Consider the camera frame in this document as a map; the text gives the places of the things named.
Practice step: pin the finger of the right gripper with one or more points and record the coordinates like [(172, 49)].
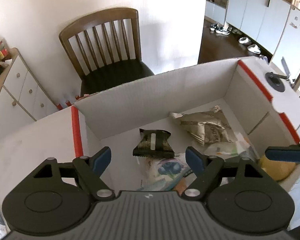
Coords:
[(287, 154)]

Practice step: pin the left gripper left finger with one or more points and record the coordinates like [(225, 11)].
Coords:
[(90, 170)]

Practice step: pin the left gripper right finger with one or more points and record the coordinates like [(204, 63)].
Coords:
[(208, 171)]

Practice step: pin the yellow plush bread toy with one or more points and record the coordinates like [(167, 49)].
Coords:
[(277, 170)]

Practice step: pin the silver foil snack bag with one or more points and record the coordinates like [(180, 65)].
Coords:
[(207, 127)]

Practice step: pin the blue white snack packet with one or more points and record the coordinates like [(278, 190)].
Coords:
[(162, 174)]

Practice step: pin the black gold snack packet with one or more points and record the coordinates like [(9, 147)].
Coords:
[(154, 144)]

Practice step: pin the white grey paper bag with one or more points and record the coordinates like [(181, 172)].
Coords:
[(238, 148)]

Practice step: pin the red cardboard shoe box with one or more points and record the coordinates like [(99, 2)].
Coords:
[(252, 107)]

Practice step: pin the white drawer sideboard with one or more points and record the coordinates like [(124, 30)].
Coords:
[(22, 98)]

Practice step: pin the far wooden chair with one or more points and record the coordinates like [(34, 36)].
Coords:
[(104, 48)]

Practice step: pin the white wall cabinet unit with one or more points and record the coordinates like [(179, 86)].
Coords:
[(271, 26)]

